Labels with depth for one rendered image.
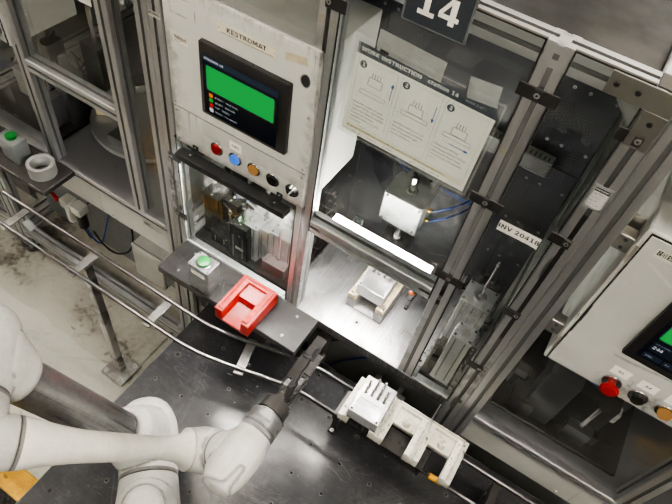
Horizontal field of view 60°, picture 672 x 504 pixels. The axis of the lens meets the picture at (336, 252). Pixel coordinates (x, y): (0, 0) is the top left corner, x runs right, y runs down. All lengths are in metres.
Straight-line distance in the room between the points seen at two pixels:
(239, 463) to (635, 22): 1.17
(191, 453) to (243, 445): 0.16
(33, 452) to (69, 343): 1.75
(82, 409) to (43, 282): 1.76
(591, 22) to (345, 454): 1.38
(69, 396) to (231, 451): 0.38
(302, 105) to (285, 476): 1.12
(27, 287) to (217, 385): 1.45
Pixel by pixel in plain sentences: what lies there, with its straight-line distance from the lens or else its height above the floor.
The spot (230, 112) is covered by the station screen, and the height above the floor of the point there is 1.59.
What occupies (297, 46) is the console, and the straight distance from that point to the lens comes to 1.25.
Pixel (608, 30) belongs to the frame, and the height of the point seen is 2.01.
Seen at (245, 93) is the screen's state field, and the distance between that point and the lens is 1.37.
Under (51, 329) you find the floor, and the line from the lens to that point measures 3.02.
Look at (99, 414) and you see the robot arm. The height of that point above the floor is 1.12.
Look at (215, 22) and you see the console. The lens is 1.37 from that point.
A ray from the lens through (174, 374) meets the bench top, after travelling 2.03.
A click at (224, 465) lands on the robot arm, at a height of 1.17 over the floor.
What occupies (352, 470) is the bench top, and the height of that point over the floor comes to 0.68.
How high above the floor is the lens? 2.49
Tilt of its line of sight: 51 degrees down
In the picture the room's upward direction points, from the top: 12 degrees clockwise
